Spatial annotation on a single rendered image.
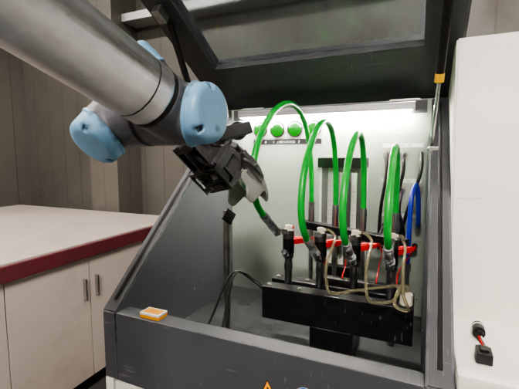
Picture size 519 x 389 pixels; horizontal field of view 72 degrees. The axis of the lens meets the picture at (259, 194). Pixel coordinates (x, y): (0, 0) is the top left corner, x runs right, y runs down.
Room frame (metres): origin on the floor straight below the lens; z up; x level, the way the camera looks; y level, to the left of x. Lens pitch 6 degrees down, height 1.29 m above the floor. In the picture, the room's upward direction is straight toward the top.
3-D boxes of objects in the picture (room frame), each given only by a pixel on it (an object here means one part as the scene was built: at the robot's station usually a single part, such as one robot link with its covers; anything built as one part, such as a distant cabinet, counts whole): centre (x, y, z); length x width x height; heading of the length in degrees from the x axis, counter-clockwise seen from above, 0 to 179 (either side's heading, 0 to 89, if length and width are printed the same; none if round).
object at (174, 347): (0.65, 0.03, 0.87); 0.62 x 0.04 x 0.16; 66
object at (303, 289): (0.82, -0.18, 0.91); 0.34 x 0.10 x 0.15; 66
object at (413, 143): (1.01, -0.40, 1.20); 0.13 x 0.03 x 0.31; 66
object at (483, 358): (0.56, -0.37, 0.99); 0.12 x 0.02 x 0.02; 153
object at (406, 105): (1.11, -0.18, 1.43); 0.54 x 0.03 x 0.02; 66
